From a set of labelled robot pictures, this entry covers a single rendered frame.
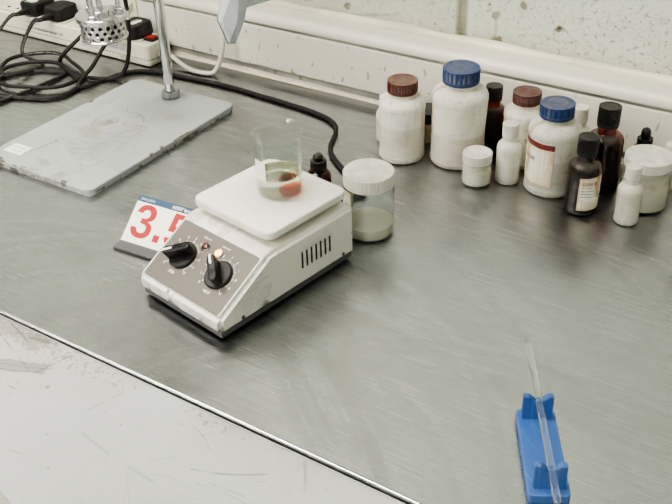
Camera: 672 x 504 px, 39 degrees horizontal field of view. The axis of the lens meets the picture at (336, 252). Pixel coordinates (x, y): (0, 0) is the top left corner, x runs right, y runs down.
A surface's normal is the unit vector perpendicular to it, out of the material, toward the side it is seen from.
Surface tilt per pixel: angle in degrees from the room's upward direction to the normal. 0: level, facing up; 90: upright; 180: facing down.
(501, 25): 90
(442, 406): 0
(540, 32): 90
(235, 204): 0
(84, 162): 0
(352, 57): 90
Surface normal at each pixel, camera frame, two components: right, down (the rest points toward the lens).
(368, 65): -0.54, 0.48
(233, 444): -0.03, -0.83
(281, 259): 0.73, 0.36
